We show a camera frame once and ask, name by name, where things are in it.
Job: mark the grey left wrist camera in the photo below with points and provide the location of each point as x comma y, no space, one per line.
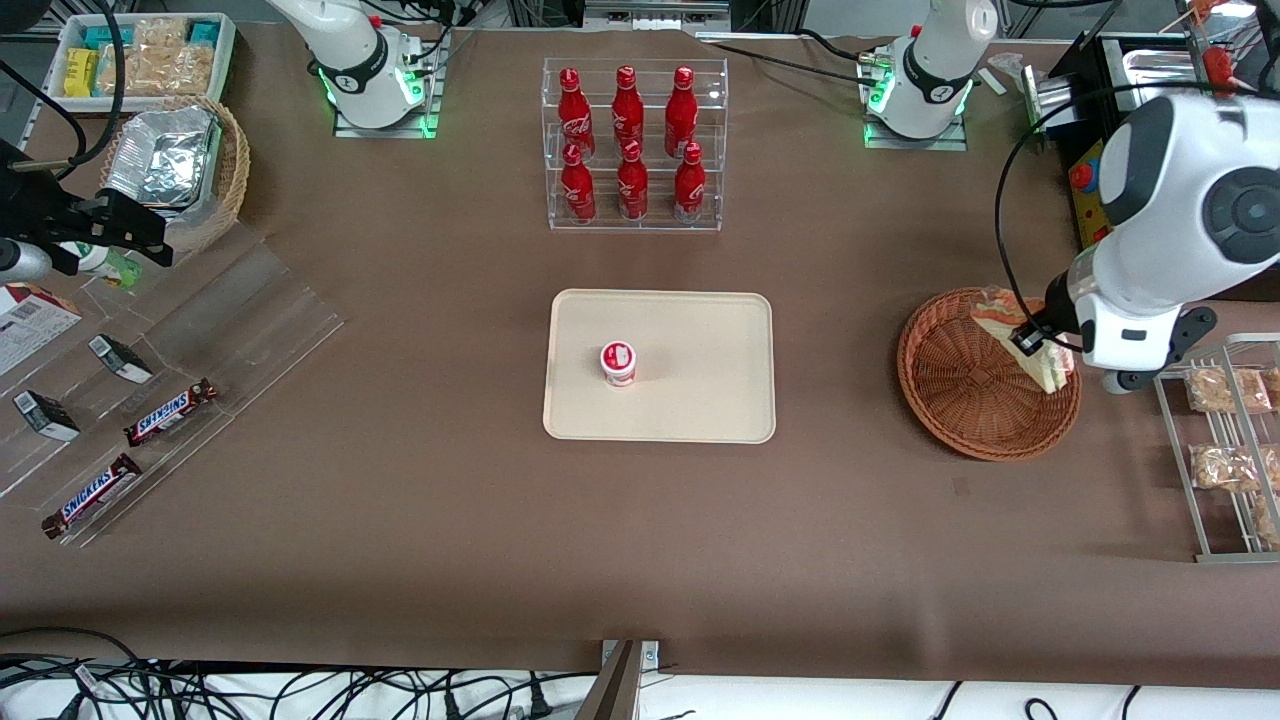
1197,328

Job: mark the metal camera post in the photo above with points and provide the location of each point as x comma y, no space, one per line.
615,690

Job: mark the yellow emergency stop box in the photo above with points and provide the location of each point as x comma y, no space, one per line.
1088,205

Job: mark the round brown wicker basket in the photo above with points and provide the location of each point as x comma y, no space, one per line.
960,400

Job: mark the red candy on stick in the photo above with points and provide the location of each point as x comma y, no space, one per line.
1218,65

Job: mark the silver metal block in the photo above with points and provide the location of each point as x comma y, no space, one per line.
1050,100

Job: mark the clear cracker bag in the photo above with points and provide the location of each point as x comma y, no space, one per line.
162,32
160,70

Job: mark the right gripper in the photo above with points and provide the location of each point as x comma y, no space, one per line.
40,212

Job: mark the black oven appliance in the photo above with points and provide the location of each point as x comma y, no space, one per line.
1095,90

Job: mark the silver foil tray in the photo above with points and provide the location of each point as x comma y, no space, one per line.
165,160

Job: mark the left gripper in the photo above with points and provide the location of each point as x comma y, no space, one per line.
1052,303

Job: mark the Snickers chocolate bar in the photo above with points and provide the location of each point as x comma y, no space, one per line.
92,496
170,413

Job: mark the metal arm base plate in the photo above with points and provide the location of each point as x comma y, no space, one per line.
425,110
915,142

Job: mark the yellow snack packet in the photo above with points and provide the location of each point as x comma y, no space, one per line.
81,72

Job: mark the small white tag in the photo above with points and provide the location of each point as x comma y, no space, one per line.
994,82

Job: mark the tan deep wicker basket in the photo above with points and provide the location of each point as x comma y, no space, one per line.
232,170

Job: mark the beige plastic tray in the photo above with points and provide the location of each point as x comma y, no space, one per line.
700,370

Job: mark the clear bag of pastry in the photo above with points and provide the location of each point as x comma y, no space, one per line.
1268,522
1273,386
1230,467
1228,390

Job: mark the brown table cover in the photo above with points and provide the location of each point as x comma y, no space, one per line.
400,560

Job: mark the white red yogurt cup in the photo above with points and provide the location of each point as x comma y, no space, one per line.
618,362

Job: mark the triangle sandwich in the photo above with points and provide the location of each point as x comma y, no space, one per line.
1052,372

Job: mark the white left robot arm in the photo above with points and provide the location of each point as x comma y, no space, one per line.
1180,170

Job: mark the red cola bottle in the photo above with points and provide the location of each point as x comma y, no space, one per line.
681,112
578,190
689,190
627,110
575,115
632,188

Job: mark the white plastic bin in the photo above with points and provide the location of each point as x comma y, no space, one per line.
226,60

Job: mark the green white bottle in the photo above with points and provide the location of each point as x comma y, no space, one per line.
108,266

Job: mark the small black white box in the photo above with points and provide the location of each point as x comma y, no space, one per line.
120,359
45,416

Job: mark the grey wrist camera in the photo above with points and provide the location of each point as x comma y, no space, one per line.
1197,328
20,262

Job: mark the steel oven tray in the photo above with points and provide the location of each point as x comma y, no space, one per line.
1165,65

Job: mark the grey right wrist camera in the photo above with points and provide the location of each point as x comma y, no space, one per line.
20,262

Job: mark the teal snack packet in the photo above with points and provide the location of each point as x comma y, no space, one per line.
204,33
108,37

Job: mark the clear acrylic display stand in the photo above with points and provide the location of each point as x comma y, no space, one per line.
240,320

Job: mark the red white carton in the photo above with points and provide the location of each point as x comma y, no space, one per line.
30,325

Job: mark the clear acrylic bottle rack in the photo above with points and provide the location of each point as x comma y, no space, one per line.
650,222

